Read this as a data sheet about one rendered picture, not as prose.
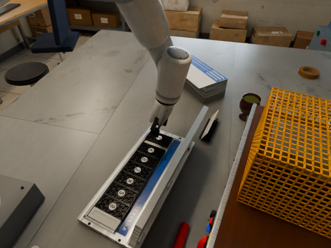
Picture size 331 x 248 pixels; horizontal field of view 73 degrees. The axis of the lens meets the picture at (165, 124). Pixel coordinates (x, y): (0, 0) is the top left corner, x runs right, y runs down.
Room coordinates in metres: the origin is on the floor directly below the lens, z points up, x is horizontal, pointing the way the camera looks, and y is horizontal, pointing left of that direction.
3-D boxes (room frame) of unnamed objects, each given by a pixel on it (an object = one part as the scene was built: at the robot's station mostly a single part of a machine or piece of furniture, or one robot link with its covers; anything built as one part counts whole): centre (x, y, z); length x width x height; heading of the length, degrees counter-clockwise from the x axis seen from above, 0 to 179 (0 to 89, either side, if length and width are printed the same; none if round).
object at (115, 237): (0.45, 0.07, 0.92); 0.44 x 0.21 x 0.04; 154
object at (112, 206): (0.33, 0.16, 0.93); 0.10 x 0.05 x 0.01; 64
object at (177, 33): (3.73, -0.25, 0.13); 0.60 x 0.40 x 0.26; 76
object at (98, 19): (4.03, 1.01, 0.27); 0.42 x 0.18 x 0.20; 78
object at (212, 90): (1.07, -0.14, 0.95); 0.40 x 0.13 x 0.11; 30
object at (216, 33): (3.55, -0.97, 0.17); 0.55 x 0.41 x 0.35; 76
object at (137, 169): (0.46, 0.10, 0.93); 0.10 x 0.05 x 0.01; 64
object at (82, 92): (1.26, 0.40, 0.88); 1.09 x 0.52 x 0.03; 166
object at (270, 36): (3.38, -1.58, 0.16); 0.50 x 0.38 x 0.32; 86
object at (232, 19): (3.56, -1.03, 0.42); 0.41 x 0.36 x 0.15; 76
